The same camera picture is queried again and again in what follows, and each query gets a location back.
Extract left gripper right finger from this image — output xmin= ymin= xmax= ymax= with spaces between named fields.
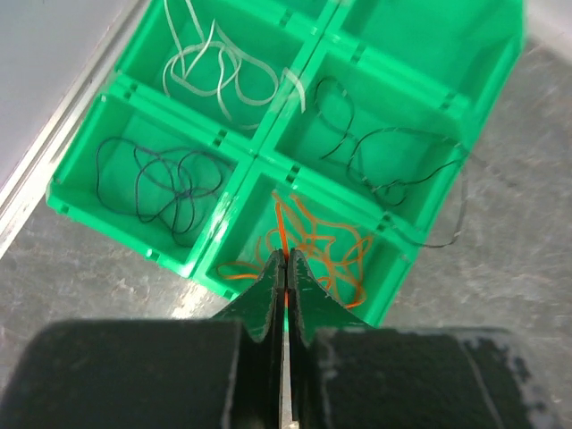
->
xmin=288 ymin=250 xmax=559 ymax=428

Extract green compartment bin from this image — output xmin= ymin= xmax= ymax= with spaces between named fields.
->
xmin=46 ymin=1 xmax=525 ymax=326

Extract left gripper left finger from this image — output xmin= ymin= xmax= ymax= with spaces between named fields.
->
xmin=1 ymin=251 xmax=286 ymax=428

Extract orange wire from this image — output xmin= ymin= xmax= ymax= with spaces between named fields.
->
xmin=273 ymin=191 xmax=290 ymax=309
xmin=216 ymin=191 xmax=374 ymax=309

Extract white wire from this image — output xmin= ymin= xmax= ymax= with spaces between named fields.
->
xmin=161 ymin=0 xmax=308 ymax=130

